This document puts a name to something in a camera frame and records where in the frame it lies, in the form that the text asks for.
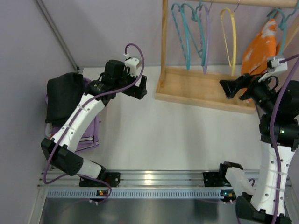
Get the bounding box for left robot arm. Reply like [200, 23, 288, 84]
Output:
[41, 57, 147, 186]

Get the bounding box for teal hanger with garment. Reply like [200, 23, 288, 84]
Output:
[267, 7, 299, 56]

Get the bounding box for lilac plastic hanger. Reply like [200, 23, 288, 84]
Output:
[199, 4, 210, 74]

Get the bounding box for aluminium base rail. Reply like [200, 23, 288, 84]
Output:
[37, 169, 292, 188]

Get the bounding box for blue plastic hanger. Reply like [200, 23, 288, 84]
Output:
[171, 3, 191, 70]

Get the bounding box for grey corner frame profile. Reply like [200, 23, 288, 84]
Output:
[34, 0, 79, 71]

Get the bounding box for yellow plastic hanger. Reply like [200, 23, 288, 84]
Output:
[220, 7, 237, 77]

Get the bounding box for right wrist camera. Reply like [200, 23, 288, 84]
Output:
[258, 56, 288, 82]

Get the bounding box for purple cable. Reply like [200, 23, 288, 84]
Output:
[43, 43, 144, 185]
[235, 54, 299, 224]

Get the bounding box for purple garment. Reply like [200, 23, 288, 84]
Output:
[45, 76, 100, 152]

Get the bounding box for black trousers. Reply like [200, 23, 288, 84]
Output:
[45, 72, 84, 127]

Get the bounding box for orange white garment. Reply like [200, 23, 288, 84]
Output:
[241, 19, 280, 75]

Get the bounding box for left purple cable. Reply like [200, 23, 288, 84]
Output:
[43, 43, 144, 185]

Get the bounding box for teal plastic hanger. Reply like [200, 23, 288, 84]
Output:
[179, 3, 209, 66]

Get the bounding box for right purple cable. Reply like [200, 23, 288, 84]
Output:
[235, 54, 299, 224]

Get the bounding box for grey slotted cable duct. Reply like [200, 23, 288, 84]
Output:
[47, 189, 227, 199]

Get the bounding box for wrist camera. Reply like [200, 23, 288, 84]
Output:
[258, 56, 288, 82]
[124, 53, 142, 78]

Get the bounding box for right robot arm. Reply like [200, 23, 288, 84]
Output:
[219, 74, 299, 224]

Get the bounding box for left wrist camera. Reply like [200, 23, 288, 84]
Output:
[124, 53, 142, 78]

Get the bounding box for wooden clothes rack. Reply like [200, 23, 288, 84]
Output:
[154, 0, 299, 115]

